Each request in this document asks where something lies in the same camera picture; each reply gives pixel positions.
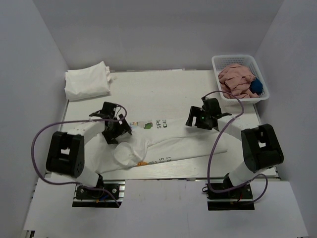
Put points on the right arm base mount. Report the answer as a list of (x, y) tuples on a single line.
[(239, 199)]

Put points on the folded white t shirt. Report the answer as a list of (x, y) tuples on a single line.
[(87, 83)]

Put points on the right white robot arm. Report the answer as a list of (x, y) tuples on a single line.
[(260, 146)]

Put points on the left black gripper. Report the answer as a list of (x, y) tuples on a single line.
[(124, 127)]

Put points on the pink t shirt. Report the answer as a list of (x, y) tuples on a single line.
[(236, 79)]

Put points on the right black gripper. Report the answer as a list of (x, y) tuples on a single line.
[(196, 111)]

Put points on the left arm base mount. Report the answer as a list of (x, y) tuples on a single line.
[(87, 198)]

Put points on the blue t shirt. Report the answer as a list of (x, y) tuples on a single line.
[(256, 86)]

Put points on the white printed t shirt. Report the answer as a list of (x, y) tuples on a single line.
[(151, 142)]

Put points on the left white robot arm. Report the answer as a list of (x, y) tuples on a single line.
[(66, 154)]

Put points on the white plastic basket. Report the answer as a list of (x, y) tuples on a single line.
[(219, 63)]

